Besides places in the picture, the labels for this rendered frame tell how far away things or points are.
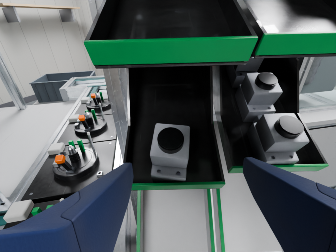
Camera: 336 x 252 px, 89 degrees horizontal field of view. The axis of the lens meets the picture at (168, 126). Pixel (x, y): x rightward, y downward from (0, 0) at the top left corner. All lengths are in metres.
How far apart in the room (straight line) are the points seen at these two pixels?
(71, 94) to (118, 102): 1.29
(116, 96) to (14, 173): 0.75
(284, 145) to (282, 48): 0.12
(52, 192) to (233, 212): 0.49
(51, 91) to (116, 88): 2.12
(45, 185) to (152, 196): 0.38
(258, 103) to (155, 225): 0.29
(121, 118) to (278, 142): 0.23
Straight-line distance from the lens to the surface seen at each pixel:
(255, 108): 0.31
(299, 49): 0.21
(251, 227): 0.44
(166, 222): 0.38
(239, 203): 0.42
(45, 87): 2.39
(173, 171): 0.22
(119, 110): 0.29
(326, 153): 1.63
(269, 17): 0.28
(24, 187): 0.72
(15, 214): 0.59
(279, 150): 0.27
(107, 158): 0.66
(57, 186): 0.63
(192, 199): 0.38
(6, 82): 1.59
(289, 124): 0.26
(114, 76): 0.27
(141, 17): 0.23
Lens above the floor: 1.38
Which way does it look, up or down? 31 degrees down
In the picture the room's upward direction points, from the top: 2 degrees counter-clockwise
